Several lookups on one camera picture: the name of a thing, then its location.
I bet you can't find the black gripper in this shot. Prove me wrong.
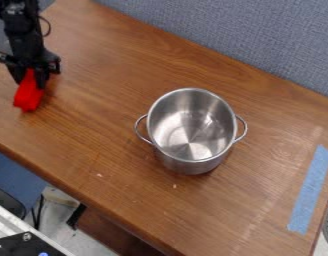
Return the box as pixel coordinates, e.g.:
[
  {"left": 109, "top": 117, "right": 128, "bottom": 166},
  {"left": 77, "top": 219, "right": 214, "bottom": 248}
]
[{"left": 0, "top": 21, "right": 61, "bottom": 89}]

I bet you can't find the red long block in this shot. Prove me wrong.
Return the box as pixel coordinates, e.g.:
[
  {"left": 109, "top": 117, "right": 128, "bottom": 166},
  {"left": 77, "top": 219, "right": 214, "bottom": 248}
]
[{"left": 13, "top": 69, "right": 43, "bottom": 112}]

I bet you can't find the stainless steel pot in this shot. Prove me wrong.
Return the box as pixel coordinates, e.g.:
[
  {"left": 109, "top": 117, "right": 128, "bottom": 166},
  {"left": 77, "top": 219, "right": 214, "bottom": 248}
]
[{"left": 133, "top": 88, "right": 248, "bottom": 175}]

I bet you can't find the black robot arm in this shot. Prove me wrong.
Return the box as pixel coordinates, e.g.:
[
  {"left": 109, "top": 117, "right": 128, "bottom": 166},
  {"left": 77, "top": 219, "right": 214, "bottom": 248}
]
[{"left": 0, "top": 0, "right": 61, "bottom": 89}]

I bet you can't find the black round object at left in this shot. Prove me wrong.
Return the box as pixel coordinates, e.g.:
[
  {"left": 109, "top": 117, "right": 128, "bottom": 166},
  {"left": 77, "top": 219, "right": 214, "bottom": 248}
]
[{"left": 0, "top": 189, "right": 26, "bottom": 219}]

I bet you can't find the black device with blue light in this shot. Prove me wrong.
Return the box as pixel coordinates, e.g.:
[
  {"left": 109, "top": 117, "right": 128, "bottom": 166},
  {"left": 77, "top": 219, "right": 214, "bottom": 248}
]
[{"left": 0, "top": 232, "right": 66, "bottom": 256}]

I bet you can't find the blue tape strip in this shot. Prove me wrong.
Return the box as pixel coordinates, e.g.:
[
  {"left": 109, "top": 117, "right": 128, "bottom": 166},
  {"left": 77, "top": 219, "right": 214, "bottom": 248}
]
[{"left": 287, "top": 145, "right": 328, "bottom": 235}]

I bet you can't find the black cable on floor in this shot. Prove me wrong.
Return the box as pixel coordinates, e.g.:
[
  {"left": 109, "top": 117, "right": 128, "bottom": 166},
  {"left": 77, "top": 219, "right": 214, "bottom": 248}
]
[{"left": 31, "top": 194, "right": 45, "bottom": 230}]

